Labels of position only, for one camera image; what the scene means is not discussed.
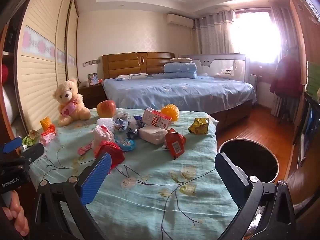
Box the yellow corn toy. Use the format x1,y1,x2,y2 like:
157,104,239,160
40,116,53,130

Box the white plastic bag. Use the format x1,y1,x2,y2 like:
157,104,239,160
91,124,115,155

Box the gold foil wrapper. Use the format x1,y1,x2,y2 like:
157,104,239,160
188,117,210,135

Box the stack of green boxes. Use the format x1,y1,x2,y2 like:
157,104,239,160
306,61,320,95

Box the wooden headboard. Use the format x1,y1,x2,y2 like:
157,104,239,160
102,52,175,80

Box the red snack packet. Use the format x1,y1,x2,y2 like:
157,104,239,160
165,128,187,160

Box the dark blue foil wrapper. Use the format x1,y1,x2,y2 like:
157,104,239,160
126,115,144,139

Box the green floral bedsheet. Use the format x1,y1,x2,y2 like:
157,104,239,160
27,107,240,240

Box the white cloud cushion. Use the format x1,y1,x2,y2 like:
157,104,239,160
216,66,237,77

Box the black television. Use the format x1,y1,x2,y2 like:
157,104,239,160
300,100,320,155

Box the green wrapper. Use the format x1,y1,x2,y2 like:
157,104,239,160
22,129,39,147

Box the folded blue quilt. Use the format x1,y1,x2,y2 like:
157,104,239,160
164,62,198,79

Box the wooden nightstand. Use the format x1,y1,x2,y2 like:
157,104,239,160
79,83,108,109

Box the small patterned pillow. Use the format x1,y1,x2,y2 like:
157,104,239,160
169,57,193,64

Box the red wrapper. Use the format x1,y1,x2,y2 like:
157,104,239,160
95,141,125,170

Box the blue round candy pack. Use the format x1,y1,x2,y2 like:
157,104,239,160
115,136,137,152

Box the bed with blue sheet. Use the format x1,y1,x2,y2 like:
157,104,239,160
101,75,258,128

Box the window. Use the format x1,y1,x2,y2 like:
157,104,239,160
235,9,283,65

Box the white foam block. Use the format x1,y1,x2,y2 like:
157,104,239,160
138,126,168,145

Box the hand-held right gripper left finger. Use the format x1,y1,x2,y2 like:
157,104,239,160
30,152,112,240

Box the white foam fruit net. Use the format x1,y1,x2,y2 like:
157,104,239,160
96,117,115,130

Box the orange spiky ball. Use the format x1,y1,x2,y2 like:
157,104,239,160
161,104,180,119

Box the cream teddy bear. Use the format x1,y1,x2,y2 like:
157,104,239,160
52,78,91,127

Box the flat white and blue pillow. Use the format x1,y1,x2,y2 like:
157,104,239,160
115,73,153,81

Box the cream slatted wardrobe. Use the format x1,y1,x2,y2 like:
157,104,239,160
15,0,80,130

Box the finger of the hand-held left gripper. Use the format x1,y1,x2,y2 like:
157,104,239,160
21,142,45,165
2,136,23,153

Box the grey bed guard rail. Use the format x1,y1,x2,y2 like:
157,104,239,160
180,53,250,83

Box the white air conditioner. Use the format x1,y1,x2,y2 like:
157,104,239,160
167,14,195,29

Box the red and white packet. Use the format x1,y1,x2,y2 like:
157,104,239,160
40,124,57,145

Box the red apple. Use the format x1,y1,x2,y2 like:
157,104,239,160
96,100,117,118

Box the person's left hand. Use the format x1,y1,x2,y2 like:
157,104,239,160
1,190,30,237

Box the grey patterned curtain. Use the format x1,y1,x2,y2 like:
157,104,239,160
194,9,237,55

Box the white and red milk carton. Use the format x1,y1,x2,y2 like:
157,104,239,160
142,107,173,130

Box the red coat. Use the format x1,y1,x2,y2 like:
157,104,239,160
269,54,304,97

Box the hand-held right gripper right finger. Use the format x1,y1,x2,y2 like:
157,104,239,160
214,152,297,240

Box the black bin with white rim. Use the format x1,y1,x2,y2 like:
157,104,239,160
217,138,280,184

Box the pink toy brush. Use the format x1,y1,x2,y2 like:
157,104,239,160
77,142,94,155

